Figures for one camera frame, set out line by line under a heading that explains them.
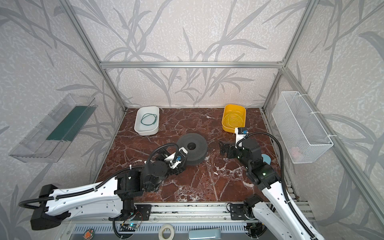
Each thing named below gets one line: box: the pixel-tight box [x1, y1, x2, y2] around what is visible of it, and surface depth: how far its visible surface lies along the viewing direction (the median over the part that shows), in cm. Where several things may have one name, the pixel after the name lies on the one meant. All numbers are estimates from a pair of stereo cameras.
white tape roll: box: [158, 223, 175, 240], surface depth 69 cm
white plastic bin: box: [134, 106, 160, 136], surface depth 114 cm
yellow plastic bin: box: [221, 104, 246, 133], surface depth 112 cm
